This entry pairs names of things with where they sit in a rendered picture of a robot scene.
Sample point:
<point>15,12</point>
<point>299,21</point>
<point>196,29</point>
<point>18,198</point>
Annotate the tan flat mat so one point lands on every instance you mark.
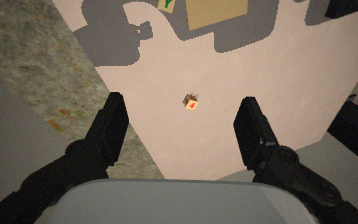
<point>205,12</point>

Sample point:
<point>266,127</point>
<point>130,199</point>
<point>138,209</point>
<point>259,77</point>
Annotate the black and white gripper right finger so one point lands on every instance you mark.
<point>279,166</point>

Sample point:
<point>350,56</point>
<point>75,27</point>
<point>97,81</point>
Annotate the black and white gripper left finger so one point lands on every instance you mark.
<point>84,161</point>

